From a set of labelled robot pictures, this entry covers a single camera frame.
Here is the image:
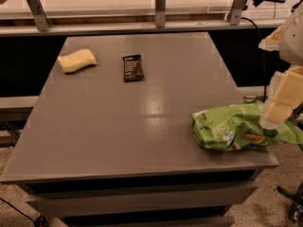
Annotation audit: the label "metal counter rail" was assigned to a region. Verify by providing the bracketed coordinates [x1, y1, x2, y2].
[0, 8, 285, 37]

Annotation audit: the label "green chip bag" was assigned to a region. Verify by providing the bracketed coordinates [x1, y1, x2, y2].
[191, 99, 303, 151]

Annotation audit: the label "yellow sponge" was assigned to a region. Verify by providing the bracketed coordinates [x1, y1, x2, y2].
[58, 49, 97, 74]

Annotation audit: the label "black rxbar chocolate wrapper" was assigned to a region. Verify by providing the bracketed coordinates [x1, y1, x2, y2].
[122, 55, 144, 82]

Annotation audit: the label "dark object on floor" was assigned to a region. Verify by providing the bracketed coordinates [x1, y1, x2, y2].
[276, 182, 303, 227]

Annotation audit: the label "left metal bracket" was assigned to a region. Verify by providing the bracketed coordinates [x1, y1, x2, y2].
[27, 0, 50, 32]

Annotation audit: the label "metal bracket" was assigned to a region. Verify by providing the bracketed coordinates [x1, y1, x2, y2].
[155, 0, 166, 27]
[227, 0, 246, 26]
[27, 0, 50, 32]

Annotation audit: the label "black hanging cable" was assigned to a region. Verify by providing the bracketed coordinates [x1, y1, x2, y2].
[241, 16, 269, 102]

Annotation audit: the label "right metal bracket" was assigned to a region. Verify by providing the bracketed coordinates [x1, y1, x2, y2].
[227, 0, 246, 26]

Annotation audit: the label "black floor cable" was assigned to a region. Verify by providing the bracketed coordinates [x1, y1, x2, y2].
[0, 197, 50, 227]

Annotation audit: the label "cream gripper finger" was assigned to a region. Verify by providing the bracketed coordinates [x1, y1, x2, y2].
[258, 26, 282, 51]
[259, 65, 303, 130]

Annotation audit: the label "grey drawer cabinet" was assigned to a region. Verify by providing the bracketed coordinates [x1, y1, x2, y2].
[1, 32, 277, 227]

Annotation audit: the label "middle metal bracket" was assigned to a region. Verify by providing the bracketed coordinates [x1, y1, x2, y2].
[155, 0, 166, 27]

